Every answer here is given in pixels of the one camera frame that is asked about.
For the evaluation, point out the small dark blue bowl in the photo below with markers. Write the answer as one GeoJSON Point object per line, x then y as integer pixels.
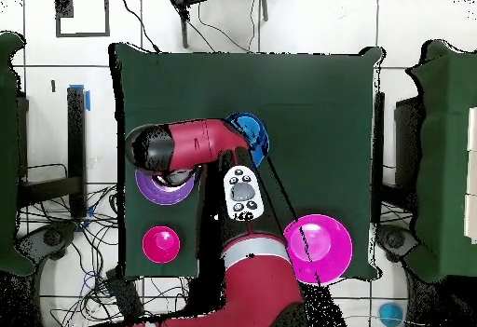
{"type": "Point", "coordinates": [264, 135]}

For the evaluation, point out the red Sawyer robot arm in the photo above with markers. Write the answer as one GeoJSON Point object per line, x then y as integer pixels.
{"type": "Point", "coordinates": [261, 289]}

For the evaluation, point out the dark green tablecloth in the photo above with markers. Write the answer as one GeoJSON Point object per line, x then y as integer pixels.
{"type": "Point", "coordinates": [261, 81]}

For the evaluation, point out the purple bowl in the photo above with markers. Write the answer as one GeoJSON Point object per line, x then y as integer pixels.
{"type": "Point", "coordinates": [149, 191]}

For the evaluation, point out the small crimson bowl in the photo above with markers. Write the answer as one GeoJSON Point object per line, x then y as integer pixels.
{"type": "Point", "coordinates": [161, 245]}

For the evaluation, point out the large pink bowl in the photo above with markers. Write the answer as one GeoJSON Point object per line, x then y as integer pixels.
{"type": "Point", "coordinates": [324, 248]}

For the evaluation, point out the black tripod stand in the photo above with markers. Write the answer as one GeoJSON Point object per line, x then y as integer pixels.
{"type": "Point", "coordinates": [184, 21]}

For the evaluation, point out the blue tape strip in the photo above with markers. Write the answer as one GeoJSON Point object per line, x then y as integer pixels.
{"type": "Point", "coordinates": [87, 99]}

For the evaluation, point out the black power strip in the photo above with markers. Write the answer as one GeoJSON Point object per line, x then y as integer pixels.
{"type": "Point", "coordinates": [125, 297]}

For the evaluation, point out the side table with green cloth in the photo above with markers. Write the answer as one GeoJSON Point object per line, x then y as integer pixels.
{"type": "Point", "coordinates": [7, 155]}
{"type": "Point", "coordinates": [447, 155]}

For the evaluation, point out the blue disc on floor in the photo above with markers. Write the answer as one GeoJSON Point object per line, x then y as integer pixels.
{"type": "Point", "coordinates": [391, 314]}

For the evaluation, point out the white boxes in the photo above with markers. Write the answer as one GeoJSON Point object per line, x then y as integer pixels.
{"type": "Point", "coordinates": [472, 174]}

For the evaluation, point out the black metal frame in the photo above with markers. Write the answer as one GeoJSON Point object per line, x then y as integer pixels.
{"type": "Point", "coordinates": [406, 137]}
{"type": "Point", "coordinates": [76, 148]}

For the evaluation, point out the dark square floor frame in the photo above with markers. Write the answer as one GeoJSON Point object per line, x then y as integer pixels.
{"type": "Point", "coordinates": [107, 17]}

